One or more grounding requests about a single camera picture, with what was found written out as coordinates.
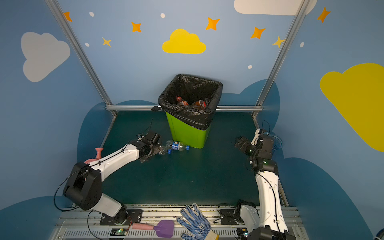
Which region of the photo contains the aluminium frame rail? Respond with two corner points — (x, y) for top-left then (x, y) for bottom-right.
(106, 105), (263, 112)

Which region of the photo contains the black bin liner bag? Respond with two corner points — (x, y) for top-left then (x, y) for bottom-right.
(158, 74), (223, 131)

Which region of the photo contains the green plastic bin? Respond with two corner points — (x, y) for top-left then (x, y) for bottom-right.
(166, 113), (211, 149)

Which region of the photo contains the blue dotted work glove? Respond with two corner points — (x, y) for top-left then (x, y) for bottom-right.
(177, 203), (219, 240)

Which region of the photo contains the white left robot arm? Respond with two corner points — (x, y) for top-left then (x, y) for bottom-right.
(63, 131), (164, 225)

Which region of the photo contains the clear bottle red cap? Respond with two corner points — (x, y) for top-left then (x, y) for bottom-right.
(177, 97), (189, 106)

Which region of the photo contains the pink toy watering can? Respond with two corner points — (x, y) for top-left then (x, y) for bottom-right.
(83, 147), (105, 165)

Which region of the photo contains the blue label bottle behind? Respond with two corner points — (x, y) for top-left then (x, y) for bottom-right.
(166, 140), (190, 154)

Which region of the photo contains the red label juice bottle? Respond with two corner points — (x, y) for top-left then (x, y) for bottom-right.
(192, 99), (210, 111)

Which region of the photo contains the blue label water bottle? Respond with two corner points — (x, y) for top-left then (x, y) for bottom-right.
(159, 146), (172, 155)

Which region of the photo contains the purple toy shovel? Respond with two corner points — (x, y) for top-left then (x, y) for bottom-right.
(132, 220), (175, 239)

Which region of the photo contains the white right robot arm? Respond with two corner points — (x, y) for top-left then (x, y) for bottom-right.
(235, 135), (296, 240)

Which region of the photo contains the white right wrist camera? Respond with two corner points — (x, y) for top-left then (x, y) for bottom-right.
(251, 129), (269, 146)

